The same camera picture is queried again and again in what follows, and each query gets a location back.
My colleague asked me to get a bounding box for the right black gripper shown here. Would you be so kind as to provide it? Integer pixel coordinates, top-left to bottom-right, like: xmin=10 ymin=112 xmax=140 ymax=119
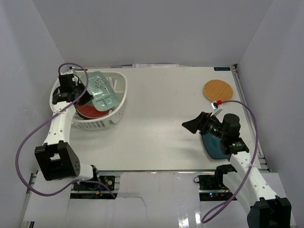
xmin=182 ymin=112 xmax=227 ymax=140

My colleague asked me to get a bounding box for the red and teal floral plate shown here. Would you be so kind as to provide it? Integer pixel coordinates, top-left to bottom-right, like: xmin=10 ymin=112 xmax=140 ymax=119
xmin=76 ymin=101 xmax=112 ymax=116

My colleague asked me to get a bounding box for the light green rectangular plate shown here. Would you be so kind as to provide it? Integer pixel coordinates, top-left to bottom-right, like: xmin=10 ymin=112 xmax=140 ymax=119
xmin=87 ymin=71 xmax=118 ymax=112

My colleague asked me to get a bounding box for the grey deer pattern plate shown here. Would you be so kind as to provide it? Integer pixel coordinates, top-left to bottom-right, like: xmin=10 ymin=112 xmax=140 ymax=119
xmin=77 ymin=112 xmax=109 ymax=120

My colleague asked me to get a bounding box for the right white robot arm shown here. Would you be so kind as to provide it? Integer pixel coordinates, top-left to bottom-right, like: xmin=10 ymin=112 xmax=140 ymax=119
xmin=182 ymin=112 xmax=291 ymax=228

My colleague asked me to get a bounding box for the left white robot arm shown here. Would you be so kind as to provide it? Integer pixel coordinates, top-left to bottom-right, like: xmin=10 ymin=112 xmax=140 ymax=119
xmin=35 ymin=70 xmax=100 ymax=190

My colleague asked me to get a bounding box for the white plastic dish bin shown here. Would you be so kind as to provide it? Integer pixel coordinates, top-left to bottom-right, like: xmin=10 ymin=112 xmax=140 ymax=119
xmin=49 ymin=70 xmax=128 ymax=131

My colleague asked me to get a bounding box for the dark teal angular plate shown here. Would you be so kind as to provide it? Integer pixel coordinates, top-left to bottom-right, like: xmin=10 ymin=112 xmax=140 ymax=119
xmin=201 ymin=133 xmax=227 ymax=160

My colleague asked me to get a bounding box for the orange woven round plate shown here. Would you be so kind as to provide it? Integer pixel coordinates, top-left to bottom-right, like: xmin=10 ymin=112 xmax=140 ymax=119
xmin=203 ymin=79 xmax=234 ymax=101

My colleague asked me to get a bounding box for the blue label sticker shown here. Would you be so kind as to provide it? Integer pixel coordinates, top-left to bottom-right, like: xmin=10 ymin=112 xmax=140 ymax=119
xmin=214 ymin=67 xmax=231 ymax=71

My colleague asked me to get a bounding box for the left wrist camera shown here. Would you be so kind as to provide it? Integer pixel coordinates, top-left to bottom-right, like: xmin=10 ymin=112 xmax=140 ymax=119
xmin=66 ymin=70 xmax=76 ymax=76

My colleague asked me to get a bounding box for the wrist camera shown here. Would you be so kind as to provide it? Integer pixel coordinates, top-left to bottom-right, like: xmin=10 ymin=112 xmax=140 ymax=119
xmin=210 ymin=100 xmax=223 ymax=116
xmin=66 ymin=70 xmax=76 ymax=76

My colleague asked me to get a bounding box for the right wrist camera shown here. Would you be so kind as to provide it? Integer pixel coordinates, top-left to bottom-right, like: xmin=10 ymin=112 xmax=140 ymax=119
xmin=210 ymin=100 xmax=223 ymax=116

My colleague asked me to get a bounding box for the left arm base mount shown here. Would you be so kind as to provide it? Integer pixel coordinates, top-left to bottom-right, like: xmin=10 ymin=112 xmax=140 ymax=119
xmin=70 ymin=176 xmax=117 ymax=200

